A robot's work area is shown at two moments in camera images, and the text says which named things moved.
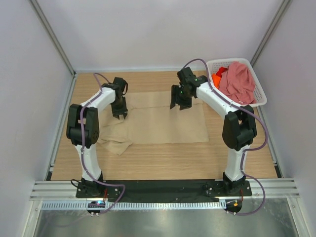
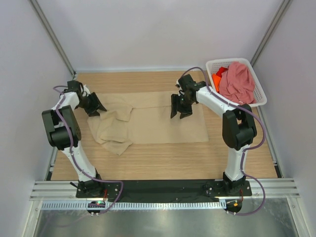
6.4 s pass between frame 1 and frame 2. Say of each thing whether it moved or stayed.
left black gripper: moved
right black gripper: moved
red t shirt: stayed
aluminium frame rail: stayed
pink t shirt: stayed
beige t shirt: stayed
